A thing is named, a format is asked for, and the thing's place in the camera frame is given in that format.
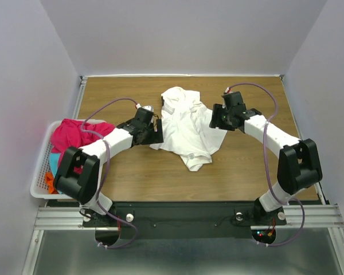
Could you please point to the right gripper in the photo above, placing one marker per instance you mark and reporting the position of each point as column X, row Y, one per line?
column 217, row 109

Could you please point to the white plastic laundry basket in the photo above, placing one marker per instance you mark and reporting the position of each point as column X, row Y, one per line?
column 39, row 188

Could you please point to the white t shirt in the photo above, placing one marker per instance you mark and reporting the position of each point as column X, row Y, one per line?
column 186, row 131

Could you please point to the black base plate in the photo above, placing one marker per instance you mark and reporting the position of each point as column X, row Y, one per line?
column 182, row 220

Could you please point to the cyan t shirt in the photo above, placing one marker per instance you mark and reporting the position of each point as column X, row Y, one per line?
column 53, row 162

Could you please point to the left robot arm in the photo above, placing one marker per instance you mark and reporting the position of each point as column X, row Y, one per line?
column 79, row 175

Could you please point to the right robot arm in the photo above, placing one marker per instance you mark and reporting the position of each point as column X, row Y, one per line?
column 298, row 160

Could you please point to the orange t shirt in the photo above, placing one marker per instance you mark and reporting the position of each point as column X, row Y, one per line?
column 49, row 180

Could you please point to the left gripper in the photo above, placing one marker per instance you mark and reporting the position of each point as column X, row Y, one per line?
column 156, row 136

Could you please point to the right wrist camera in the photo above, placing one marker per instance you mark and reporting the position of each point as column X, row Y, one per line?
column 228, row 90

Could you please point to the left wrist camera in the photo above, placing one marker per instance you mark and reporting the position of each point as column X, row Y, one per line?
column 146, row 107

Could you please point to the pink t shirt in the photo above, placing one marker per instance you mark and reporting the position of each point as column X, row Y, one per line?
column 69, row 134

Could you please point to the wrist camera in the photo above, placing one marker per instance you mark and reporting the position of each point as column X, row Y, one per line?
column 228, row 90
column 146, row 107

